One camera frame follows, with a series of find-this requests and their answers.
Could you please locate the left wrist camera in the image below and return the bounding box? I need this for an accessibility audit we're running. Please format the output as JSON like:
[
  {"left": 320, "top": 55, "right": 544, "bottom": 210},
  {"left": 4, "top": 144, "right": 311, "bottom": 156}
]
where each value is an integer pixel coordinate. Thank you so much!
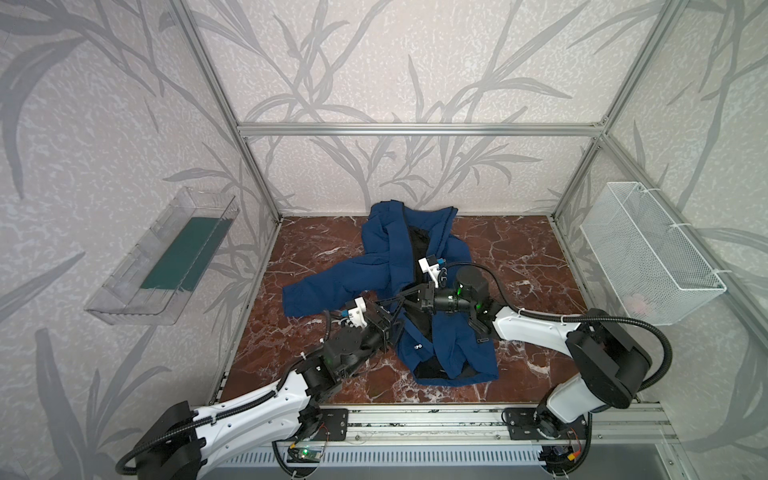
[{"left": 340, "top": 297, "right": 368, "bottom": 328}]

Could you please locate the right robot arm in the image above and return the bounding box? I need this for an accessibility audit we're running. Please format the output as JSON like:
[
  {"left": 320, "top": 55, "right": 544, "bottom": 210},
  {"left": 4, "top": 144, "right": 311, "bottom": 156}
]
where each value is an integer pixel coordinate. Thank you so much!
[{"left": 392, "top": 262, "right": 668, "bottom": 439}]

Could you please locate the right base wiring connector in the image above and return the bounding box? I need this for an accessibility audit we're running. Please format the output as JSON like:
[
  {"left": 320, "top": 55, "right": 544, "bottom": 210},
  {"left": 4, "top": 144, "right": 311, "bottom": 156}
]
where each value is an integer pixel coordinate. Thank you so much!
[{"left": 539, "top": 446, "right": 584, "bottom": 479}]

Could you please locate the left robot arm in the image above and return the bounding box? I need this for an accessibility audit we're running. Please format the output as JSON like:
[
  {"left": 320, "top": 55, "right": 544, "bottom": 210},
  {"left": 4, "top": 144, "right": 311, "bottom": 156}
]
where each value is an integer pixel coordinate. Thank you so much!
[{"left": 115, "top": 301, "right": 403, "bottom": 479}]

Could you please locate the white wire mesh basket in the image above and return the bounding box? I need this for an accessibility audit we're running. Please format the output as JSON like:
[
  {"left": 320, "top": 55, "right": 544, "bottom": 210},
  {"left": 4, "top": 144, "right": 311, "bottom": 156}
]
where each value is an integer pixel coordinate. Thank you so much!
[{"left": 580, "top": 182, "right": 727, "bottom": 326}]

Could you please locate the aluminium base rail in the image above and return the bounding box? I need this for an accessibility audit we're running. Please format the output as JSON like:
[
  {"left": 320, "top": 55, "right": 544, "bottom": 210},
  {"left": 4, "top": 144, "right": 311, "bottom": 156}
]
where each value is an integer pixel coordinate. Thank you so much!
[{"left": 330, "top": 403, "right": 679, "bottom": 447}]

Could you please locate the blue zip-up jacket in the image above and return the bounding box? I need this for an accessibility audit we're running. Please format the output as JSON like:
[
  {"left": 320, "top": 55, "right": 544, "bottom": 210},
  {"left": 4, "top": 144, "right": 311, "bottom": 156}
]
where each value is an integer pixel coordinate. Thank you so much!
[{"left": 282, "top": 201, "right": 499, "bottom": 387}]

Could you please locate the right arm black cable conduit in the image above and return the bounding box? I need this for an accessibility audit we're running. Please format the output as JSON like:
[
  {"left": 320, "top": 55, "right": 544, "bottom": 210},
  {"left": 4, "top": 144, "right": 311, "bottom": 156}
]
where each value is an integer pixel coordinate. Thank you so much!
[{"left": 443, "top": 261, "right": 674, "bottom": 394}]

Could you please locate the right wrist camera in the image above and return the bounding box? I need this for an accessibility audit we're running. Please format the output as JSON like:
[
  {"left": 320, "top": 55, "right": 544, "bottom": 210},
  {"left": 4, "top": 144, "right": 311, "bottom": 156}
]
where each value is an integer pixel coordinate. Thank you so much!
[{"left": 418, "top": 256, "right": 447, "bottom": 289}]

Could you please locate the pink object in basket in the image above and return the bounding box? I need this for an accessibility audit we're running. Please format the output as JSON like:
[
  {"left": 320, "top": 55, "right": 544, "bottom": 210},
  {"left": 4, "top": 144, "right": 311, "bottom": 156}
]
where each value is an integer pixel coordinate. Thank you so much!
[{"left": 622, "top": 293, "right": 652, "bottom": 318}]

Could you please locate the clear plastic wall bin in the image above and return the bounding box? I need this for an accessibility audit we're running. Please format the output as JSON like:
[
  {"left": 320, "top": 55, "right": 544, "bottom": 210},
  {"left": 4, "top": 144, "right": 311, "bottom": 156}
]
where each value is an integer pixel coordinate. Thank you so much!
[{"left": 85, "top": 187, "right": 240, "bottom": 326}]

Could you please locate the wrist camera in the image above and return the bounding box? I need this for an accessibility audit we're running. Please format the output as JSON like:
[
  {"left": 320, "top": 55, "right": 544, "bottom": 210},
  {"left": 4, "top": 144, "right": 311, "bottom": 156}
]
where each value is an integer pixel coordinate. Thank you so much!
[
  {"left": 418, "top": 256, "right": 447, "bottom": 289},
  {"left": 340, "top": 297, "right": 368, "bottom": 328}
]

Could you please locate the aluminium cage frame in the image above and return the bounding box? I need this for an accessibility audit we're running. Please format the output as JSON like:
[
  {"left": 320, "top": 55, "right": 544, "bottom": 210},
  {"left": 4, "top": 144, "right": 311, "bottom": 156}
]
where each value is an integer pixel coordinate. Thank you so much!
[{"left": 170, "top": 1, "right": 767, "bottom": 348}]

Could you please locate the green circuit board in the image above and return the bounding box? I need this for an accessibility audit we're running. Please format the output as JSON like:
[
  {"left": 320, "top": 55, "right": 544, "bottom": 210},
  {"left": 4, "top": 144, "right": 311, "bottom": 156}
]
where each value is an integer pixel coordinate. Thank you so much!
[{"left": 287, "top": 445, "right": 324, "bottom": 463}]

